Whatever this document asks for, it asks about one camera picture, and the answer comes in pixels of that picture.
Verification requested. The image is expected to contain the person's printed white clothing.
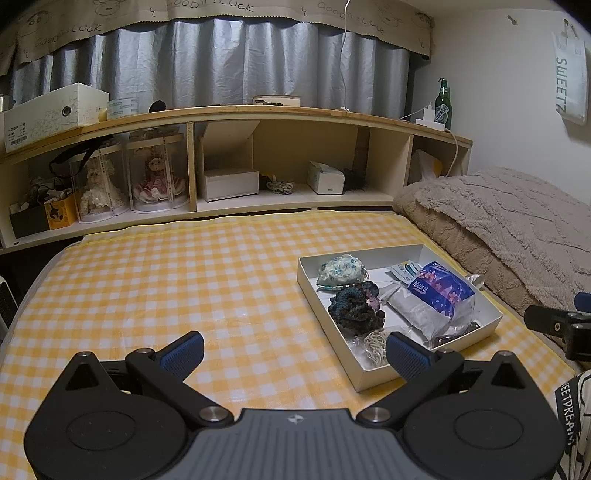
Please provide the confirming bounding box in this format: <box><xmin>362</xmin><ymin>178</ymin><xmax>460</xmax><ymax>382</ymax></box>
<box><xmin>553</xmin><ymin>368</ymin><xmax>591</xmax><ymax>480</ymax></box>

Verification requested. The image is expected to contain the beige rope bundle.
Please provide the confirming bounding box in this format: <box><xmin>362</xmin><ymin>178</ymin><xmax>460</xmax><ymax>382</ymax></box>
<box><xmin>260</xmin><ymin>172</ymin><xmax>297</xmax><ymax>195</ymax></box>

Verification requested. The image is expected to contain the white shoebox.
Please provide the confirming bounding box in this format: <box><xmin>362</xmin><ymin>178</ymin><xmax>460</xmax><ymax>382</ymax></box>
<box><xmin>4</xmin><ymin>82</ymin><xmax>112</xmax><ymax>154</ymax></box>

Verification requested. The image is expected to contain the white cable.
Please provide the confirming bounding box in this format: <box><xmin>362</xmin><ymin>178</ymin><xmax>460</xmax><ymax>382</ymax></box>
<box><xmin>341</xmin><ymin>0</ymin><xmax>462</xmax><ymax>178</ymax></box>

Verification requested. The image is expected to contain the open white box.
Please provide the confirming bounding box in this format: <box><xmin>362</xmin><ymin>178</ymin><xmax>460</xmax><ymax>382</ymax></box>
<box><xmin>198</xmin><ymin>121</ymin><xmax>261</xmax><ymax>203</ymax></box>

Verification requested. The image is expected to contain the white appliance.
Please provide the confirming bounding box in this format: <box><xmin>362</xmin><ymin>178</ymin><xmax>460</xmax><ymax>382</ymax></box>
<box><xmin>0</xmin><ymin>275</ymin><xmax>20</xmax><ymax>335</ymax></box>

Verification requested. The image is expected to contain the white plastic bag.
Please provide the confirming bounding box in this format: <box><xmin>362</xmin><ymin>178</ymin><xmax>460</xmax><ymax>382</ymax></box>
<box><xmin>410</xmin><ymin>149</ymin><xmax>445</xmax><ymax>186</ymax></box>
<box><xmin>382</xmin><ymin>283</ymin><xmax>458</xmax><ymax>339</ymax></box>

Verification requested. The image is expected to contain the green glass bottle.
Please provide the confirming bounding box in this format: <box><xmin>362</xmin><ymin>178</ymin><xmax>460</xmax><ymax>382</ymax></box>
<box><xmin>436</xmin><ymin>78</ymin><xmax>454</xmax><ymax>132</ymax></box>

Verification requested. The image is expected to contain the dark crochet scrunchie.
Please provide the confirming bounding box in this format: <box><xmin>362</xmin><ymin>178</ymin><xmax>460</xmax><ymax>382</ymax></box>
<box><xmin>327</xmin><ymin>281</ymin><xmax>387</xmax><ymax>333</ymax></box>

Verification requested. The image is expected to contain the yellow checked bed sheet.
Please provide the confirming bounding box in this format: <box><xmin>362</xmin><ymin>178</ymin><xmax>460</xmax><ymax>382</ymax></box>
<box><xmin>0</xmin><ymin>210</ymin><xmax>579</xmax><ymax>480</ymax></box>

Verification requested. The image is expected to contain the round tape roll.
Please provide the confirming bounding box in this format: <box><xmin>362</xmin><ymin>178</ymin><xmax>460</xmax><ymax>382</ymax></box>
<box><xmin>106</xmin><ymin>98</ymin><xmax>140</xmax><ymax>121</ymax></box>

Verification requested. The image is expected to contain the floral fabric pouch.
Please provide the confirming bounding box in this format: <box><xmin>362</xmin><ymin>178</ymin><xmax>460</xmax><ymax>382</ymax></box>
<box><xmin>316</xmin><ymin>255</ymin><xmax>369</xmax><ymax>292</ymax></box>

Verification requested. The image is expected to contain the pink dress doll in case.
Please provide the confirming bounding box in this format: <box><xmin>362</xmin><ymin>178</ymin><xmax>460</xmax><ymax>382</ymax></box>
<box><xmin>126</xmin><ymin>135</ymin><xmax>190</xmax><ymax>213</ymax></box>

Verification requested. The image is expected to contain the white tissue box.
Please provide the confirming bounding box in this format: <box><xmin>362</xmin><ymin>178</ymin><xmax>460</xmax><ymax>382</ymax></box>
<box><xmin>307</xmin><ymin>160</ymin><xmax>347</xmax><ymax>195</ymax></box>

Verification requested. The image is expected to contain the small yellow box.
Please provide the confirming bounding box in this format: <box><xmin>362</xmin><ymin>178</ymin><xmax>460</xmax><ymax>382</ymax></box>
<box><xmin>44</xmin><ymin>193</ymin><xmax>78</xmax><ymax>230</ymax></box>

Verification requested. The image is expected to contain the wooden headboard shelf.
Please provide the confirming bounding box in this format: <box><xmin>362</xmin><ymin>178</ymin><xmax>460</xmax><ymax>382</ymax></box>
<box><xmin>0</xmin><ymin>106</ymin><xmax>474</xmax><ymax>256</ymax></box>

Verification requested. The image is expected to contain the small black box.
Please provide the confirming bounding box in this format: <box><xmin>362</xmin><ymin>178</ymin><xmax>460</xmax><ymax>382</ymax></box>
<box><xmin>8</xmin><ymin>204</ymin><xmax>50</xmax><ymax>240</ymax></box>

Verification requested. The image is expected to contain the grey curtain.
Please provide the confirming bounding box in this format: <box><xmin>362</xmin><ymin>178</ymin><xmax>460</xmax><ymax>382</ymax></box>
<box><xmin>9</xmin><ymin>16</ymin><xmax>411</xmax><ymax>121</ymax></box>

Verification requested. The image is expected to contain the beige printed valance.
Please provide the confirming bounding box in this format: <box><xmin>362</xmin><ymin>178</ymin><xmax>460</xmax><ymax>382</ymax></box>
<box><xmin>0</xmin><ymin>0</ymin><xmax>433</xmax><ymax>77</ymax></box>

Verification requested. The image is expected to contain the white hanging bag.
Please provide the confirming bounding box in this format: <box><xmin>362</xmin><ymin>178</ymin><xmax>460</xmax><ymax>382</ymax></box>
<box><xmin>551</xmin><ymin>19</ymin><xmax>591</xmax><ymax>127</ymax></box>

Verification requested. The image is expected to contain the white charger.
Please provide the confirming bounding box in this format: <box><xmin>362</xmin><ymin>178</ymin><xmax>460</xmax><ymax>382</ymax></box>
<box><xmin>414</xmin><ymin>104</ymin><xmax>448</xmax><ymax>129</ymax></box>

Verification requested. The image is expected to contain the blue floral tissue packet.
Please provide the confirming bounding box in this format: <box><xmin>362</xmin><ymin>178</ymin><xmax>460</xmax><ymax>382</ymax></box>
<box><xmin>406</xmin><ymin>261</ymin><xmax>477</xmax><ymax>320</ymax></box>

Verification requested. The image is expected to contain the beige string coil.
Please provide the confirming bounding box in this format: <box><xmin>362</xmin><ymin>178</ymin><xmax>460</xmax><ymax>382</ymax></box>
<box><xmin>355</xmin><ymin>331</ymin><xmax>392</xmax><ymax>368</ymax></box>

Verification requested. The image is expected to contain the beige fluffy blanket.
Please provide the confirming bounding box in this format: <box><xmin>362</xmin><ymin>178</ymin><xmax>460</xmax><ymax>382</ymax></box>
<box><xmin>392</xmin><ymin>166</ymin><xmax>591</xmax><ymax>321</ymax></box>

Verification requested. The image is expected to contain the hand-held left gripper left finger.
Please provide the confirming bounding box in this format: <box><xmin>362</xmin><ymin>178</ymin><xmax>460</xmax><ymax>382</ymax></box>
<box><xmin>58</xmin><ymin>330</ymin><xmax>232</xmax><ymax>426</ymax></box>

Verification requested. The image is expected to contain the silver blue wipe packet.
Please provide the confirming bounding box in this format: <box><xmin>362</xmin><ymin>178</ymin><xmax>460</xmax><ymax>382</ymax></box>
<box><xmin>386</xmin><ymin>259</ymin><xmax>422</xmax><ymax>284</ymax></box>

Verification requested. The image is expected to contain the clear plastic bag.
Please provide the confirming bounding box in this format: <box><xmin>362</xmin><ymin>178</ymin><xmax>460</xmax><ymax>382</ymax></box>
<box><xmin>426</xmin><ymin>273</ymin><xmax>486</xmax><ymax>349</ymax></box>

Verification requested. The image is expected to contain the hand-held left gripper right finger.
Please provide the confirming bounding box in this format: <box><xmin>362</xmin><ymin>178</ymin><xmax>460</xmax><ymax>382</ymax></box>
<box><xmin>355</xmin><ymin>331</ymin><xmax>533</xmax><ymax>426</ymax></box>

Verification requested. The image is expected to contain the cream dress doll in case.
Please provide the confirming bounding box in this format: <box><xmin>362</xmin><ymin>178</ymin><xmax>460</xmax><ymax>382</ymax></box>
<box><xmin>69</xmin><ymin>147</ymin><xmax>129</xmax><ymax>219</ymax></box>

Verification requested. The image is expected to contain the white cardboard box tray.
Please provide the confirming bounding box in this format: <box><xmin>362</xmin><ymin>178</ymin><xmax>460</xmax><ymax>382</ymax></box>
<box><xmin>296</xmin><ymin>243</ymin><xmax>504</xmax><ymax>394</ymax></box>

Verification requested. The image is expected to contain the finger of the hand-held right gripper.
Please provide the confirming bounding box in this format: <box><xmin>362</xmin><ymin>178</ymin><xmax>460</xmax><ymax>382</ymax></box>
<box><xmin>523</xmin><ymin>304</ymin><xmax>575</xmax><ymax>346</ymax></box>

